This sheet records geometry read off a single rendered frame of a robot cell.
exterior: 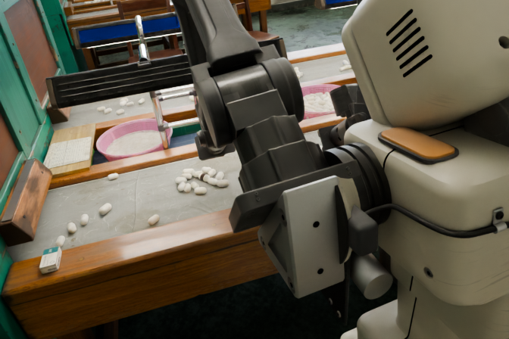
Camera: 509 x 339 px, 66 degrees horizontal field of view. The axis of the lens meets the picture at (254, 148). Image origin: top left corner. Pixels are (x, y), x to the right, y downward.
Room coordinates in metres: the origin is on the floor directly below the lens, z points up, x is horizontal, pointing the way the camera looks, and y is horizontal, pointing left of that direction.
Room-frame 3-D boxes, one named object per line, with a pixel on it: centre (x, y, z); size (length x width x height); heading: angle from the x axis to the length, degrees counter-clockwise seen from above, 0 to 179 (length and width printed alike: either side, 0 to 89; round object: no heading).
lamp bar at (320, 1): (1.78, -0.63, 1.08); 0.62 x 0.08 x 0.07; 103
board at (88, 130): (1.20, 0.63, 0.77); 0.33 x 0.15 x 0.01; 13
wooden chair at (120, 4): (3.18, 0.72, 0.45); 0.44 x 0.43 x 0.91; 103
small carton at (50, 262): (0.67, 0.49, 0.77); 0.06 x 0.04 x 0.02; 13
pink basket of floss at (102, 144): (1.25, 0.42, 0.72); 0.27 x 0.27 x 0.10
